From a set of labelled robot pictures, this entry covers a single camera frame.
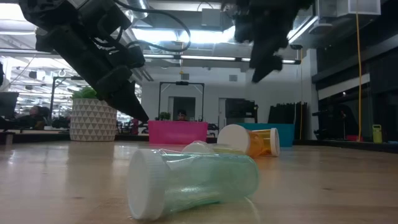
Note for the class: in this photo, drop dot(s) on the yellow-orange pill bottle white cap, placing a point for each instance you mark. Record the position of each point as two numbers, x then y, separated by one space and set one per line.
275 141

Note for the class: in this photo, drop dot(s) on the green plant in planter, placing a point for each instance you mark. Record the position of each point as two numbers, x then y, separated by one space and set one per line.
85 93

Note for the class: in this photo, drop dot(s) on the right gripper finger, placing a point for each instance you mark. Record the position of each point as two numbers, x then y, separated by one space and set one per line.
265 67

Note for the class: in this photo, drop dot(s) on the grey wall vent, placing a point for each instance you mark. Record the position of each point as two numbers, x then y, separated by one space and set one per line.
233 77
185 76

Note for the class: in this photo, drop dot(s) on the small green potted plant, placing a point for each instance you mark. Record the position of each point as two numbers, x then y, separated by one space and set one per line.
163 116

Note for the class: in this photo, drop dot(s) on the dark monitor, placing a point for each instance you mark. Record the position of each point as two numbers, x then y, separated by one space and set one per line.
7 104

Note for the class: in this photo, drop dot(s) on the person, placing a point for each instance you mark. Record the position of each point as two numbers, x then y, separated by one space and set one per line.
182 115
34 118

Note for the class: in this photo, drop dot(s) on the long ceiling light bar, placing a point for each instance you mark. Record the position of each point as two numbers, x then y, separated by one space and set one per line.
205 58

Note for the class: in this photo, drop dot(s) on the dark cabinet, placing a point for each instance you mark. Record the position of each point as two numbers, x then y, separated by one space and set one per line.
241 109

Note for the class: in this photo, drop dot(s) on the pink plastic bin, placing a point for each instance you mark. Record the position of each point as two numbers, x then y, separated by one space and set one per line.
177 132

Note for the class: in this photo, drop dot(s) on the blue plastic bin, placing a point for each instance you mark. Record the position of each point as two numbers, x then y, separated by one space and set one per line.
286 133

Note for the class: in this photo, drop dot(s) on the large green pill bottle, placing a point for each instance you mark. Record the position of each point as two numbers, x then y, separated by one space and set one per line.
192 183

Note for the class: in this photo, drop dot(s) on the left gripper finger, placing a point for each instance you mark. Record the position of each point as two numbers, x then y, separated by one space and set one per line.
136 104
121 102

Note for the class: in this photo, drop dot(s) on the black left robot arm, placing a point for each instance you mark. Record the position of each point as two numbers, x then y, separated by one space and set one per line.
71 12

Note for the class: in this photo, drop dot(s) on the triangle-patterned planter pot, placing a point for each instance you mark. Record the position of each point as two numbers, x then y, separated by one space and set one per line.
90 121

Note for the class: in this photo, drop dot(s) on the white ceiling box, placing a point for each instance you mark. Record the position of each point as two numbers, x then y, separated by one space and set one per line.
360 7

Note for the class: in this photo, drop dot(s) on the red object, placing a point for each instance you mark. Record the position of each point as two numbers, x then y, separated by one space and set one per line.
353 137

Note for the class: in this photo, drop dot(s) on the grey ceiling unit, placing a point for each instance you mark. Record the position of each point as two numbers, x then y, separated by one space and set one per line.
211 17

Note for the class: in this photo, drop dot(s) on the black stand frame with camera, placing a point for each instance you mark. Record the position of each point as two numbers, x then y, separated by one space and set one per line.
182 83

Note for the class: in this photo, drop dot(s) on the orange pill bottle large cap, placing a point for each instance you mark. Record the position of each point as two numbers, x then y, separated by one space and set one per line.
233 138

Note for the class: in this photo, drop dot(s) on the black folded panels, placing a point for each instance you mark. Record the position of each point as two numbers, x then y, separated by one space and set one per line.
283 115

